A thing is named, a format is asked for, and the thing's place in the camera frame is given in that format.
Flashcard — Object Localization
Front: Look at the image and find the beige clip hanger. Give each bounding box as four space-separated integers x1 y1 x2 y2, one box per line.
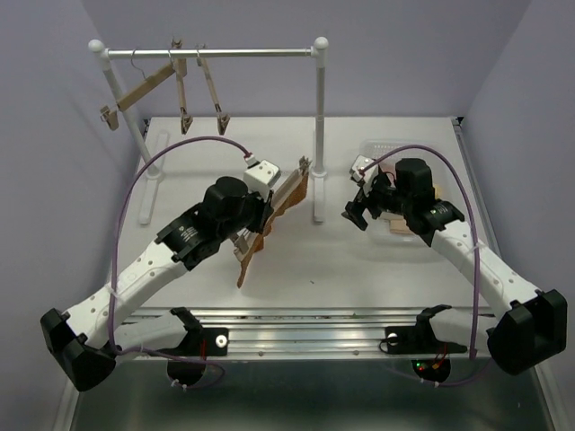
170 55 193 135
100 50 178 131

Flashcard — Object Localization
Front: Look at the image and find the cream beige underwear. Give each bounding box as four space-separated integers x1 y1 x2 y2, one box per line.
383 184 444 236

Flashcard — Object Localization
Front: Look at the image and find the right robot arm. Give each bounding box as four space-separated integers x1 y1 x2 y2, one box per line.
342 155 568 375

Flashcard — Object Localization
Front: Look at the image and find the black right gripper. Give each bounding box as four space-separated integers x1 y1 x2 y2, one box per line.
340 172 412 230

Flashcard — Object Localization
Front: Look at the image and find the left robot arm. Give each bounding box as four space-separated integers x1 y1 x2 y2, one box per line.
40 176 274 391

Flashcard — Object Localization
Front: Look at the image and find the clear plastic basket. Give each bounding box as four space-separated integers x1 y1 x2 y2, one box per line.
343 140 469 246

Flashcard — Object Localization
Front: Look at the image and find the white clothes rack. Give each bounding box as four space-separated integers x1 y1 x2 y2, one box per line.
88 37 329 224

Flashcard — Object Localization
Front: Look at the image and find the empty beige clip hanger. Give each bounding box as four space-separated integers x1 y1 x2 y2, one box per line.
100 50 178 131

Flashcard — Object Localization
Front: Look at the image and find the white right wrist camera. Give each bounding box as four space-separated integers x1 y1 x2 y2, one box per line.
349 154 379 188

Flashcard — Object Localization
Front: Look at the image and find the beige hanger with pink underwear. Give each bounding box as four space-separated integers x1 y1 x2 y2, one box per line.
196 55 230 136

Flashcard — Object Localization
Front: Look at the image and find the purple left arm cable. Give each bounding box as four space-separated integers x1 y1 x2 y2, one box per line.
107 136 257 391

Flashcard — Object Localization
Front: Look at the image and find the beige hanger with brown underwear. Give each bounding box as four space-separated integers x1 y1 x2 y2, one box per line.
234 156 311 264

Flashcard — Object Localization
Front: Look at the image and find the aluminium mounting rail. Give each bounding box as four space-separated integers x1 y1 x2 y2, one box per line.
117 308 472 362

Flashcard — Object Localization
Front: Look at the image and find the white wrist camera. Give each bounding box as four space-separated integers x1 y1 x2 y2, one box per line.
243 154 281 200
349 154 379 188

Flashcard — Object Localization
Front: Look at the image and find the brown underwear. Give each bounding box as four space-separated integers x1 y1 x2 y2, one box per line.
233 170 309 288

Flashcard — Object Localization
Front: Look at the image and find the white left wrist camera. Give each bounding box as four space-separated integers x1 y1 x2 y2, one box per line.
243 154 281 200

